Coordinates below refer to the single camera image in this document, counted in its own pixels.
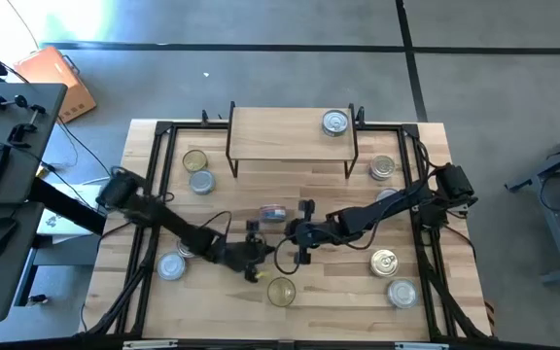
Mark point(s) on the wooden shelf black frame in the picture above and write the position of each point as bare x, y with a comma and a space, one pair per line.
280, 133

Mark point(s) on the black diagonal strut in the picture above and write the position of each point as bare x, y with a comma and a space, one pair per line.
66, 206

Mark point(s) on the pink-blue label seafood can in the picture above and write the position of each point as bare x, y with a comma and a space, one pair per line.
384, 263
183, 250
272, 214
382, 167

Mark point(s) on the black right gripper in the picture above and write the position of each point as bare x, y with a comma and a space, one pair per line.
324, 231

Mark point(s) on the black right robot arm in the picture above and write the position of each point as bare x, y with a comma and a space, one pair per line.
382, 214

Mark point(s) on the silver-lid green-label can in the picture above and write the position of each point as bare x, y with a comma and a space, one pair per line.
335, 123
386, 194

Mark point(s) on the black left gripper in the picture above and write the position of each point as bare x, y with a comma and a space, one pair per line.
234, 255

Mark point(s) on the orange case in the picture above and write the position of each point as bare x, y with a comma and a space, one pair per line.
51, 78

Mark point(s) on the white printed box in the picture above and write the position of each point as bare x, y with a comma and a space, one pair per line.
59, 223

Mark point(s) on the gold-lid green-label can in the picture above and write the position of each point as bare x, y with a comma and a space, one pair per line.
281, 291
195, 160

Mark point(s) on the black frame clamp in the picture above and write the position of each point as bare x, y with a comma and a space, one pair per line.
205, 115
359, 115

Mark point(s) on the yellow plug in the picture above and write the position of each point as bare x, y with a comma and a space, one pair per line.
42, 171

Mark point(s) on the black metal table frame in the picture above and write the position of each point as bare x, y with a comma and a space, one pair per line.
192, 126

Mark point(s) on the grey desk top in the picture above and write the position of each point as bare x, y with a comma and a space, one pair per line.
42, 146

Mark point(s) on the silver metal bracket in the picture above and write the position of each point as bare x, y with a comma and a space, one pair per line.
150, 344
421, 346

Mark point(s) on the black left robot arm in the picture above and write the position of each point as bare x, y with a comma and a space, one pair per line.
163, 219

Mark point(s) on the silver-lid seafood can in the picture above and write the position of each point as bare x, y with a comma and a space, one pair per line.
202, 182
171, 266
403, 293

